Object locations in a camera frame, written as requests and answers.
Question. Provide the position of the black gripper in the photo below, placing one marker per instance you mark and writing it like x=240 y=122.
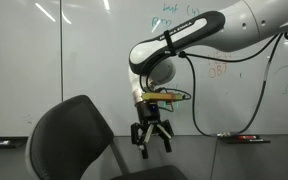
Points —
x=150 y=124

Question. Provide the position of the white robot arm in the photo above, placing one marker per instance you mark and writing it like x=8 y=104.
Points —
x=233 y=28

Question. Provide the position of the black mesh office chair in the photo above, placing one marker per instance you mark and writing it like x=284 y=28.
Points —
x=66 y=140

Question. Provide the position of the black marker tray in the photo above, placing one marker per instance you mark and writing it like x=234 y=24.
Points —
x=12 y=142
x=235 y=140

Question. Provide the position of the red whiteboard marker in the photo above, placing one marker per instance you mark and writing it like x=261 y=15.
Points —
x=243 y=137

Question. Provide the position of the green whiteboard marker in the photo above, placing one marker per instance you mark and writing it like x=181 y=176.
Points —
x=256 y=140

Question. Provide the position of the large white whiteboard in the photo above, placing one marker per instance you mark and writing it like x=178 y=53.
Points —
x=245 y=90

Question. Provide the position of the left black marker tray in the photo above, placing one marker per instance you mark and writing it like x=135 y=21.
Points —
x=12 y=142

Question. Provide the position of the left white whiteboard panel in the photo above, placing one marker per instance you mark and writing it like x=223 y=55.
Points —
x=30 y=63

